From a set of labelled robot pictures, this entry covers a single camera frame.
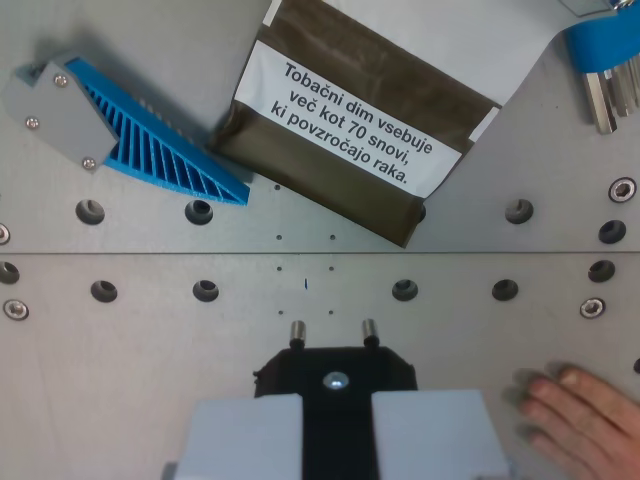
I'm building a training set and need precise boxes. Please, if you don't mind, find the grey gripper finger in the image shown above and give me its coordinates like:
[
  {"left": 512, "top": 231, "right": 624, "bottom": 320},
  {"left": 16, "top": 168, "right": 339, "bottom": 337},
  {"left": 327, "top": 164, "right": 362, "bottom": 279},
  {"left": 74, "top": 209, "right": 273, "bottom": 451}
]
[
  {"left": 162, "top": 391, "right": 305, "bottom": 480},
  {"left": 371, "top": 388, "right": 512, "bottom": 480}
]

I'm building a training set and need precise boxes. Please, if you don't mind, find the black plug with metal pins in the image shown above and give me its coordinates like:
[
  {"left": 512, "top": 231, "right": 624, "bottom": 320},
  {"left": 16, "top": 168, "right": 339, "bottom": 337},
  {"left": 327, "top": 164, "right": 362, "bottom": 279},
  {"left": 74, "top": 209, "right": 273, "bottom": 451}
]
[{"left": 252, "top": 317, "right": 419, "bottom": 480}]

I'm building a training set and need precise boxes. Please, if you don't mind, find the bare human hand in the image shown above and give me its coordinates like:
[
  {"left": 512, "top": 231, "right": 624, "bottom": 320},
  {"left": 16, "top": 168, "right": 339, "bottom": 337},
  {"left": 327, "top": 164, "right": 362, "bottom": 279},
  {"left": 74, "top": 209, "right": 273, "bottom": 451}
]
[{"left": 501, "top": 361, "right": 640, "bottom": 480}]

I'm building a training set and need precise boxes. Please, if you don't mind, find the blue ribbed plastic wedge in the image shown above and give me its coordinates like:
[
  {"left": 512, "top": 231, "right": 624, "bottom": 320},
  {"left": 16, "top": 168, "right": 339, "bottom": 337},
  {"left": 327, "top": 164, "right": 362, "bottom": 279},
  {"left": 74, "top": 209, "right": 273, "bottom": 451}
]
[{"left": 64, "top": 57, "right": 251, "bottom": 206}]

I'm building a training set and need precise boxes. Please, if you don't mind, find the brown tobacco pouch, warning label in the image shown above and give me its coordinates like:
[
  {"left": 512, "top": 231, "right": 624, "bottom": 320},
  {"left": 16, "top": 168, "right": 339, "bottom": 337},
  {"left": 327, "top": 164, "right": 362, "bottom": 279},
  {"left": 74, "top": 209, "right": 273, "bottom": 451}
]
[{"left": 206, "top": 0, "right": 503, "bottom": 249}]

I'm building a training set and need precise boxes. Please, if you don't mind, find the grey cover plate with screws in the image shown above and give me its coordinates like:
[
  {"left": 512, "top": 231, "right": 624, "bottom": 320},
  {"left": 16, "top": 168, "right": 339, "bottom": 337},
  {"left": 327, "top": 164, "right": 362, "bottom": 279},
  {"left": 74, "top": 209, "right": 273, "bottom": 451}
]
[{"left": 1, "top": 48, "right": 121, "bottom": 174}]

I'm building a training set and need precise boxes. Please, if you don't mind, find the silver hex rod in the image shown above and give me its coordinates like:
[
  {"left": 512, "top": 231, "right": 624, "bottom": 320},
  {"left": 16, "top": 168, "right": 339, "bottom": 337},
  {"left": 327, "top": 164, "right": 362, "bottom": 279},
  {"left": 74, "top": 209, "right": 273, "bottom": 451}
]
[
  {"left": 603, "top": 67, "right": 633, "bottom": 119},
  {"left": 581, "top": 71, "right": 619, "bottom": 136},
  {"left": 622, "top": 57, "right": 640, "bottom": 114}
]

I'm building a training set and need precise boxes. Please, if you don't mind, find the blue plastic tool holder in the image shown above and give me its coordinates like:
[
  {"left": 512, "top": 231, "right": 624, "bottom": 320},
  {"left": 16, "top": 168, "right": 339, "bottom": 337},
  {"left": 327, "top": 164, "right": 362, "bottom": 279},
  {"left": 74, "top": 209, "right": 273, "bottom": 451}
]
[{"left": 563, "top": 8, "right": 640, "bottom": 74}]

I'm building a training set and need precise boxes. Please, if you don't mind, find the silver metal bracket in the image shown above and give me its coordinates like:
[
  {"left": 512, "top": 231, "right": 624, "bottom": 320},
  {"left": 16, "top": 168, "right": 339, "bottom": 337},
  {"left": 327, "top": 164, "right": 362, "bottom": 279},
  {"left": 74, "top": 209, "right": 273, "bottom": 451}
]
[{"left": 556, "top": 0, "right": 632, "bottom": 21}]

